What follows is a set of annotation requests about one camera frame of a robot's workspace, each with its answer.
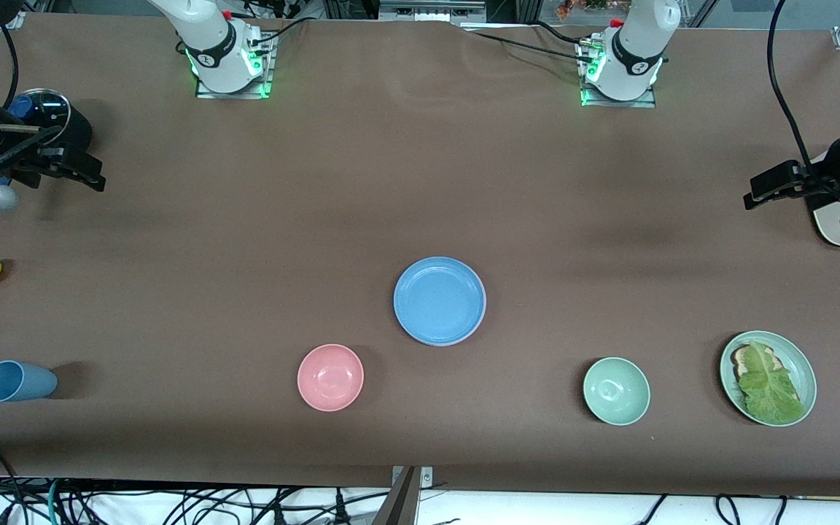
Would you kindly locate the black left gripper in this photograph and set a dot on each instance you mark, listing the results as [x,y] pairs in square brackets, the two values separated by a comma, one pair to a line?
[834,169]

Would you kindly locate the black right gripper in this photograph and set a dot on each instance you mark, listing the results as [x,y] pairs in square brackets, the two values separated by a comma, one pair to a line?
[26,155]

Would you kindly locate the blue plate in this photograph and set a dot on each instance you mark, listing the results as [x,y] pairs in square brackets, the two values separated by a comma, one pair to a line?
[438,299]

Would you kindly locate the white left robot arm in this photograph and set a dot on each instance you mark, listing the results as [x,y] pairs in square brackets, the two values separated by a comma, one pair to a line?
[635,51]

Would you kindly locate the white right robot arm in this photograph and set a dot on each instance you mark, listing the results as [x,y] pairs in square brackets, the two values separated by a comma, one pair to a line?
[208,44]

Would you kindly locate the glass lid blue knob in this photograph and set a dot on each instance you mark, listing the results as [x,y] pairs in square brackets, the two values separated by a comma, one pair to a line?
[52,113]

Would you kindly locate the toasted bread slice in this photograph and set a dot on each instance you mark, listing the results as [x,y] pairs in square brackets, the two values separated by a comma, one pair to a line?
[741,359]

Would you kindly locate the green plate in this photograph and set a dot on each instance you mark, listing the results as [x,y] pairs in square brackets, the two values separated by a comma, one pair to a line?
[799,364]

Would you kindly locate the green lettuce leaf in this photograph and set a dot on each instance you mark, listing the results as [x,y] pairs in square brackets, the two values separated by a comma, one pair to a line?
[770,390]

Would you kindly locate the blue cup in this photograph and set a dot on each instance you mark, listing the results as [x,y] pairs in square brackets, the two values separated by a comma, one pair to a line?
[19,382]

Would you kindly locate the small green bowl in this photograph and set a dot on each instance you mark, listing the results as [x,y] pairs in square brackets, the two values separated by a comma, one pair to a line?
[616,391]

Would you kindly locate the brown table cloth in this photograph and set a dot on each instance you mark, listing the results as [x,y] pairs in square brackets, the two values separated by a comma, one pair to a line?
[391,182]

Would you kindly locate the small pink bowl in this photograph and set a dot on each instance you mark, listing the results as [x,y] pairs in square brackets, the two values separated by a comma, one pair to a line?
[330,378]

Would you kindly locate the grey diagonal bar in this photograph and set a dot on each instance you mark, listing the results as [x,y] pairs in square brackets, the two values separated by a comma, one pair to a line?
[398,507]

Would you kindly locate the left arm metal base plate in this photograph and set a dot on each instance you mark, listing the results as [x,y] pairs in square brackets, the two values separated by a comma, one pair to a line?
[639,103]

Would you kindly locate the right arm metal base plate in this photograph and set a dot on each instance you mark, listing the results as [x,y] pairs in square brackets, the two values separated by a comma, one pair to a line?
[234,95]

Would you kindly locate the grey metal frame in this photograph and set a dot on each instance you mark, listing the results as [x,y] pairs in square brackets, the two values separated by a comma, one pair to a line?
[427,11]

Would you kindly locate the silver metal bracket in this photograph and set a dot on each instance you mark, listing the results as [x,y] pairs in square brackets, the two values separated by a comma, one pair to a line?
[427,477]

